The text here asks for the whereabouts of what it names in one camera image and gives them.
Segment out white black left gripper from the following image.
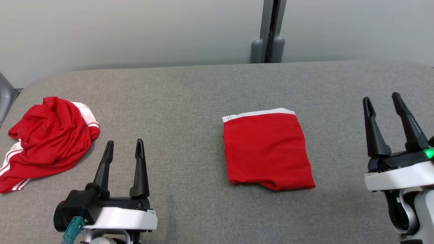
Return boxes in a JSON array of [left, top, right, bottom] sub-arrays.
[[83, 139, 158, 231]]

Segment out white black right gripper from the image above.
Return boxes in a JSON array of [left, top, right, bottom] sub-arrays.
[[362, 92, 434, 192]]

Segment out red white jersey shirt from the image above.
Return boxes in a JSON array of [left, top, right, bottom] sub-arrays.
[[0, 97, 100, 194]]

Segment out red white sports shorts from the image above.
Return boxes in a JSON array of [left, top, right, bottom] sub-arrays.
[[222, 108, 316, 191]]

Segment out grey metal table leg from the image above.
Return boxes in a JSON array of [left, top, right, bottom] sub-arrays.
[[0, 72, 17, 127]]

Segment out left camera cable teal plug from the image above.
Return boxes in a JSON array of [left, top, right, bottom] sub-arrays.
[[61, 216, 85, 244]]

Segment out grey partition post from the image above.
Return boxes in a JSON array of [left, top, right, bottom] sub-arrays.
[[250, 0, 287, 64]]

